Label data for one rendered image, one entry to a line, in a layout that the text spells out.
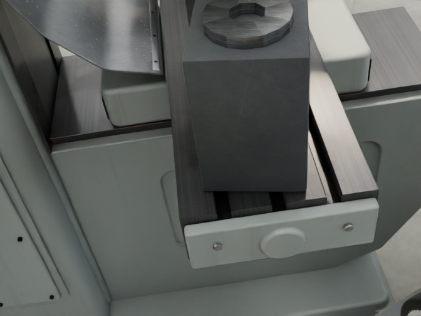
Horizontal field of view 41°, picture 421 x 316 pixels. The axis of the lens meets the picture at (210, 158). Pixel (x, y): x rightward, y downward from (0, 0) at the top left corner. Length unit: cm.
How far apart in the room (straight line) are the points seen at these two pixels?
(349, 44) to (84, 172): 56
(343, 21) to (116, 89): 45
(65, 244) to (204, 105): 74
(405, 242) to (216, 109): 133
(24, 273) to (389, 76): 86
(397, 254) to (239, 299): 57
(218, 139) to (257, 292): 91
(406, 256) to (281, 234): 118
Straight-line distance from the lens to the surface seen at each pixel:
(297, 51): 53
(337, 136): 72
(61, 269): 130
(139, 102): 103
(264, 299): 145
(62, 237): 122
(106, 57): 99
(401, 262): 179
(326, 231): 67
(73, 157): 111
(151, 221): 126
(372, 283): 149
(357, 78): 108
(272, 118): 57
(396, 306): 123
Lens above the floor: 145
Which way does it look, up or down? 45 degrees down
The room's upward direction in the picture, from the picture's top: 8 degrees counter-clockwise
